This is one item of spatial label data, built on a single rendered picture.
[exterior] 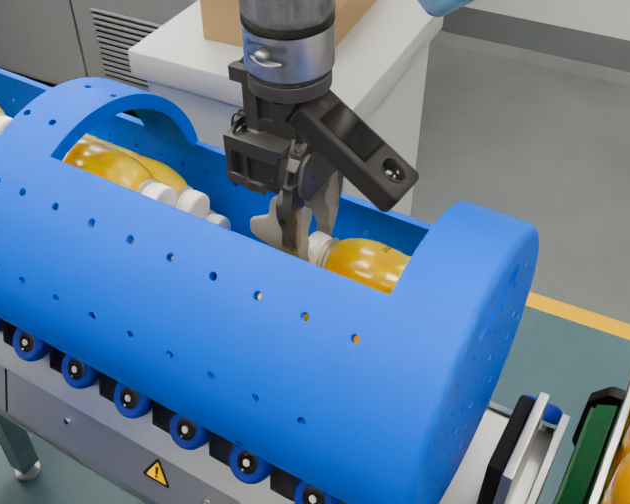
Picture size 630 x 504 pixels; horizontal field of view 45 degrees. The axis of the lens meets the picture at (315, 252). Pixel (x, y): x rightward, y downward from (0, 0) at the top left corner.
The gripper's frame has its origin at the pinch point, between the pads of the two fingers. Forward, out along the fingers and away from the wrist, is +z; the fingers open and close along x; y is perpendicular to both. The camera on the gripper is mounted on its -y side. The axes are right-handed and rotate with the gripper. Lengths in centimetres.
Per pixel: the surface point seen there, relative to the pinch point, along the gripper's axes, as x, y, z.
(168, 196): 4.8, 13.8, -5.0
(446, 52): -243, 78, 113
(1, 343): 16.7, 33.4, 16.6
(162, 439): 17.2, 8.9, 17.4
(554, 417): -3.1, -26.2, 13.4
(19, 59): -123, 209, 93
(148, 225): 13.8, 7.6, -10.7
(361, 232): -7.6, -1.3, 2.7
